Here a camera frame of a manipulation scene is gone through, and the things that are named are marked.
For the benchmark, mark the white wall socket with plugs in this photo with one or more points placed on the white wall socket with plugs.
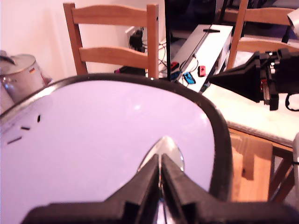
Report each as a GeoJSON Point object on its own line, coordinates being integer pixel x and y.
{"type": "Point", "coordinates": [136, 39]}

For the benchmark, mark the stainless steel stock pot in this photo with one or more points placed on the stainless steel stock pot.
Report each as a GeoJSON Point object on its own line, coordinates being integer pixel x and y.
{"type": "Point", "coordinates": [21, 74]}

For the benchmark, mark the black remote control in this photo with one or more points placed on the black remote control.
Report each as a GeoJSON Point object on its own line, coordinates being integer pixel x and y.
{"type": "Point", "coordinates": [211, 30]}

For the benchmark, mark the blue game controller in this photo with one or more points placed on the blue game controller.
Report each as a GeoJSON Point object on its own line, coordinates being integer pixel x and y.
{"type": "Point", "coordinates": [189, 78]}

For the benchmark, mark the pale grey camera box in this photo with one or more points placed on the pale grey camera box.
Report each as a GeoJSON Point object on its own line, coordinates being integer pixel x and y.
{"type": "Point", "coordinates": [294, 22]}

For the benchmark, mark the red game controller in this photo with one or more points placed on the red game controller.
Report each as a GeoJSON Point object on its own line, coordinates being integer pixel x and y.
{"type": "Point", "coordinates": [202, 71]}

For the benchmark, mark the white-top wooden table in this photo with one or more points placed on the white-top wooden table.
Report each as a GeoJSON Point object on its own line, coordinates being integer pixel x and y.
{"type": "Point", "coordinates": [257, 116]}

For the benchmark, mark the white low media bench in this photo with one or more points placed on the white low media bench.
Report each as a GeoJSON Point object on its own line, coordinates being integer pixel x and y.
{"type": "Point", "coordinates": [205, 49]}

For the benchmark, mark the black rice cooker lid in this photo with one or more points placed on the black rice cooker lid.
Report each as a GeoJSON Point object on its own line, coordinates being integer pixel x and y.
{"type": "Point", "coordinates": [93, 140]}

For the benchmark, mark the large metal lid button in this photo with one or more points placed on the large metal lid button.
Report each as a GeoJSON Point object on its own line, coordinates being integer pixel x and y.
{"type": "Point", "coordinates": [172, 149]}

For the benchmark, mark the wooden slat-back chair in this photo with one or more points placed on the wooden slat-back chair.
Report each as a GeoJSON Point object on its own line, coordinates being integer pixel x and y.
{"type": "Point", "coordinates": [112, 54]}
{"type": "Point", "coordinates": [264, 16]}

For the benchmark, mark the black television with stand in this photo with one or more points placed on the black television with stand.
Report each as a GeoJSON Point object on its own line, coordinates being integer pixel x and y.
{"type": "Point", "coordinates": [189, 14]}

